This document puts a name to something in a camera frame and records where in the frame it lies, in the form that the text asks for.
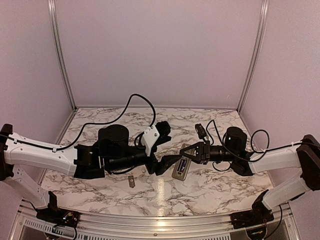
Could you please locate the aluminium frame post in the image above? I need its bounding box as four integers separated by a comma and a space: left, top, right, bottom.
236, 0, 270, 115
47, 0, 77, 112

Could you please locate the left aluminium frame post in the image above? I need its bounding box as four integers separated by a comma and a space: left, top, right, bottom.
47, 0, 77, 112

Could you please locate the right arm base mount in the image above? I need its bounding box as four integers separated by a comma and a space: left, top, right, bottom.
230, 208, 274, 229

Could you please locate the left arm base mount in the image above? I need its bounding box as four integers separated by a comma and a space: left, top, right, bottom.
36, 208, 80, 228

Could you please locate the black battery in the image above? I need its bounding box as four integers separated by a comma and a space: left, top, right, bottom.
177, 159, 188, 175

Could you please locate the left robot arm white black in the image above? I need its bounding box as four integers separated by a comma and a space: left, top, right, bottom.
0, 121, 181, 223

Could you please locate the white remote control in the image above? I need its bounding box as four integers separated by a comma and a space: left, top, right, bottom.
171, 156, 192, 181

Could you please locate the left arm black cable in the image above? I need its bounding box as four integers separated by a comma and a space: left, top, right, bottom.
0, 93, 157, 152

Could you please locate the grey battery cover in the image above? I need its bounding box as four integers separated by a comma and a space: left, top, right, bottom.
128, 175, 136, 188

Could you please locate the right aluminium frame post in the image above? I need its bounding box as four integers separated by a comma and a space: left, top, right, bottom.
236, 0, 270, 115

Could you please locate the front aluminium rail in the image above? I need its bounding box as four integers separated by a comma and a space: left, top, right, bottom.
8, 200, 300, 240

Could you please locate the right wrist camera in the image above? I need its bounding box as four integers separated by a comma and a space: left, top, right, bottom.
195, 123, 208, 143

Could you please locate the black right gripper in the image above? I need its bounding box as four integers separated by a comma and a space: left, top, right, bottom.
180, 140, 237, 165

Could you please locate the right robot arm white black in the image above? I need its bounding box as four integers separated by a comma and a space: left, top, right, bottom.
179, 126, 320, 224

